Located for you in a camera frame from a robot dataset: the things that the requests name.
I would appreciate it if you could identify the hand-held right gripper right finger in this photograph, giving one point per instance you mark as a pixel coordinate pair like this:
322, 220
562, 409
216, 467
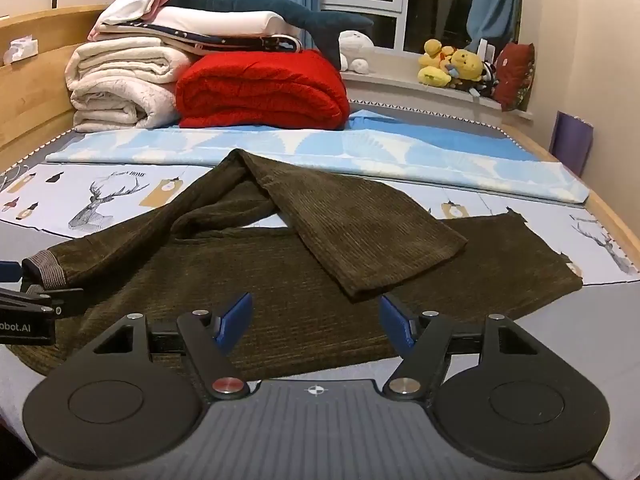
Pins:
397, 322

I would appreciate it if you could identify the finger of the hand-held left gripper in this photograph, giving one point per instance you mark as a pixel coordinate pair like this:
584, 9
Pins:
9, 270
45, 301

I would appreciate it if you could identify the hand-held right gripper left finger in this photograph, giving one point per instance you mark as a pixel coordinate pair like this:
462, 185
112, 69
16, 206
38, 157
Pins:
234, 321

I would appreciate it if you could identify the light blue patterned blanket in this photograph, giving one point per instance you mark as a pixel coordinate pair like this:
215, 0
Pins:
350, 152

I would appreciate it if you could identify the cream folded quilt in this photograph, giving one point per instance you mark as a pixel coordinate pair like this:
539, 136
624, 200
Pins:
120, 85

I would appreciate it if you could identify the tissue pack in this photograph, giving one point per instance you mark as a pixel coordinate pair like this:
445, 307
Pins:
21, 49

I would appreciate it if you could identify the red folded quilt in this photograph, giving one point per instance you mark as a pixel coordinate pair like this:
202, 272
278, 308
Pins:
260, 87

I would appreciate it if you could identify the black white striped plush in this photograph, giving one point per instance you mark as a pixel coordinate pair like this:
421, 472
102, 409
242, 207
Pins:
484, 80

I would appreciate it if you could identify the yellow duck plush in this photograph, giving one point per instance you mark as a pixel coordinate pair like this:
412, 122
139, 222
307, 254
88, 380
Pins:
432, 62

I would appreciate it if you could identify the red patterned cushion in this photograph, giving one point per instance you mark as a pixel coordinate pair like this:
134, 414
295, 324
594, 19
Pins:
515, 75

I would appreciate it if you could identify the white seal plush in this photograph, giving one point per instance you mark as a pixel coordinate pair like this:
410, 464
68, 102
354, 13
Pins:
356, 50

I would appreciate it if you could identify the navy starred folded blanket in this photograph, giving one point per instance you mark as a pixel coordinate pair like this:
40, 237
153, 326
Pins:
225, 40

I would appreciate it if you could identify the white and pink cloth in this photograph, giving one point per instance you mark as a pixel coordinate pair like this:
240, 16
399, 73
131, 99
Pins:
135, 5

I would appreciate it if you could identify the white pillow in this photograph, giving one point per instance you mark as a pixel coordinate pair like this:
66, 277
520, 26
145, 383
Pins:
225, 20

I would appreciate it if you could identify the teal shark plush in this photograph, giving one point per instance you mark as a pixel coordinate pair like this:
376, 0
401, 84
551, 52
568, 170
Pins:
250, 0

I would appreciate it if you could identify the wooden bed frame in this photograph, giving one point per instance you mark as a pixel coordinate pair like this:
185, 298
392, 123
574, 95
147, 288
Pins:
30, 90

